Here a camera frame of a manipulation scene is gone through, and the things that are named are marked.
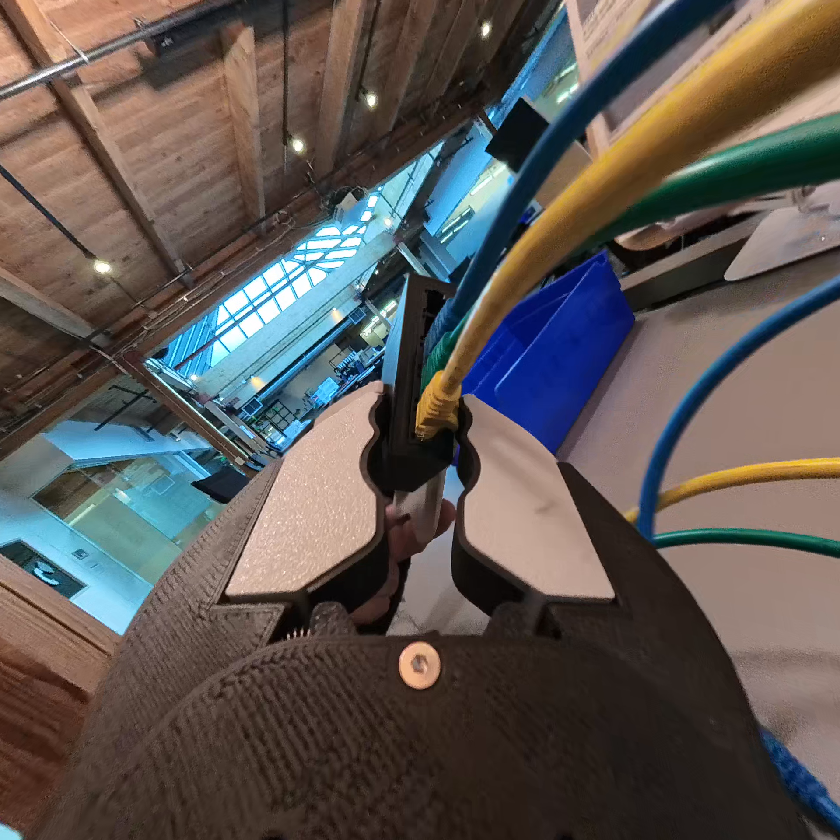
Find metal ceiling pipe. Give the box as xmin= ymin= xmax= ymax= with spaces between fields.
xmin=0 ymin=0 xmax=244 ymax=101

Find black network switch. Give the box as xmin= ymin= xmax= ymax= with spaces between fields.
xmin=381 ymin=272 xmax=462 ymax=494

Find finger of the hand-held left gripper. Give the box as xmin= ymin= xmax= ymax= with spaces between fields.
xmin=392 ymin=472 xmax=450 ymax=547

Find yellow ethernet cable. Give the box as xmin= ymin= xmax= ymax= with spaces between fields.
xmin=416 ymin=0 xmax=840 ymax=526

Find black monitor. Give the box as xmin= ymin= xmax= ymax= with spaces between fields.
xmin=486 ymin=98 xmax=550 ymax=175

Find blue plastic bin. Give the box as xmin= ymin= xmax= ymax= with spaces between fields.
xmin=459 ymin=252 xmax=636 ymax=455

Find blue ethernet cable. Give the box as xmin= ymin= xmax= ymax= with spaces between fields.
xmin=449 ymin=0 xmax=840 ymax=831

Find ceiling spotlights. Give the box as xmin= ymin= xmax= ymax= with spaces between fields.
xmin=88 ymin=20 xmax=497 ymax=277

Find green ethernet cable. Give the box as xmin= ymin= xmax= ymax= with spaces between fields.
xmin=420 ymin=118 xmax=840 ymax=560

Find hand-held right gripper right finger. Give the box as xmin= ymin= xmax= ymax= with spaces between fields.
xmin=451 ymin=394 xmax=619 ymax=619

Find person's left hand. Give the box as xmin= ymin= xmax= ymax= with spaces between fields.
xmin=351 ymin=499 xmax=458 ymax=626

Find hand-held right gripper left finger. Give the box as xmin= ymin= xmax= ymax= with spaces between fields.
xmin=226 ymin=381 xmax=396 ymax=606

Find wooden post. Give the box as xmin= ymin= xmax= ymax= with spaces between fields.
xmin=0 ymin=554 xmax=123 ymax=834

